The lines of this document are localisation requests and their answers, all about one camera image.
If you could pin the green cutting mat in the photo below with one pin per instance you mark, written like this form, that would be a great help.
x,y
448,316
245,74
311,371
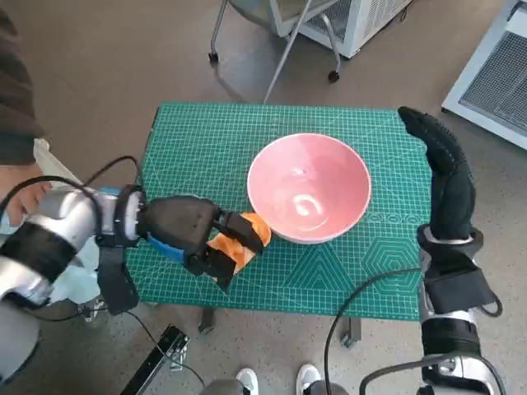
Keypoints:
x,y
230,148

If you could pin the long toy bread loaf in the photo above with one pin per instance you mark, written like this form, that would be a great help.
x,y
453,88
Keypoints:
x,y
261,226

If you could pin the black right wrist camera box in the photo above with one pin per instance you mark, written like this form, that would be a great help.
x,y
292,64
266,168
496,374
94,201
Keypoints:
x,y
457,290

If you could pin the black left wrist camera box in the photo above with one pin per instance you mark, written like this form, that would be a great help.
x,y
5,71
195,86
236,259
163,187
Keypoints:
x,y
117,284

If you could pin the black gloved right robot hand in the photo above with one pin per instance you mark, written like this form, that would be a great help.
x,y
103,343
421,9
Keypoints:
x,y
450,197

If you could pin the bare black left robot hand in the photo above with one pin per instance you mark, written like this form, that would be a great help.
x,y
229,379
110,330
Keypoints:
x,y
177,222

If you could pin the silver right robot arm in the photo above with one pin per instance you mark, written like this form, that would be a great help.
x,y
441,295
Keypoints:
x,y
453,337

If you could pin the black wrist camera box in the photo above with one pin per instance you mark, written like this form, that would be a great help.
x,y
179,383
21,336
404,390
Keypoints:
x,y
457,290
117,284

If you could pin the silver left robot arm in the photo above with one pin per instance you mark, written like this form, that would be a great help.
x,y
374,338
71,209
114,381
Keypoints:
x,y
53,230

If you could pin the person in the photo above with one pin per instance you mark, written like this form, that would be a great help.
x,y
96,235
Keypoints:
x,y
16,103

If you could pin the pink bowl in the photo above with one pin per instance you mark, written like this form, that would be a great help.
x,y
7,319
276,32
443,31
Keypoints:
x,y
309,181

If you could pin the white shoe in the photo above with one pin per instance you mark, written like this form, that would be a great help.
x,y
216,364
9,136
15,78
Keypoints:
x,y
309,378
248,380

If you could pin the grey table leg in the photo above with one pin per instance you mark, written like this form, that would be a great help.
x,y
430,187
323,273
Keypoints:
x,y
207,321
353,329

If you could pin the black metal stand bar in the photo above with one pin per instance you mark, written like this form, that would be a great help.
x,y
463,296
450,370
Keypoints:
x,y
160,354

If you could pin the white mesh cabinet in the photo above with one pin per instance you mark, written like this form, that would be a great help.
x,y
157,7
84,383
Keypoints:
x,y
494,82
370,20

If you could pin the grey wheeled chair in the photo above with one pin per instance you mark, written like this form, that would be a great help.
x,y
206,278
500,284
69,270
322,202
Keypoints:
x,y
304,12

